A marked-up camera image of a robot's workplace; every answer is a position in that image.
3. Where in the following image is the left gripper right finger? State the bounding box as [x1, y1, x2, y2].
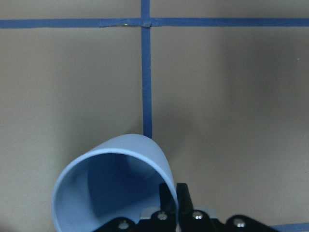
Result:
[176, 183, 194, 218]

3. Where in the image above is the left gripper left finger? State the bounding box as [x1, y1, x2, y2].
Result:
[158, 183, 178, 219]

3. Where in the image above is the blue cup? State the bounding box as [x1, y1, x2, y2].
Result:
[51, 134, 177, 232]

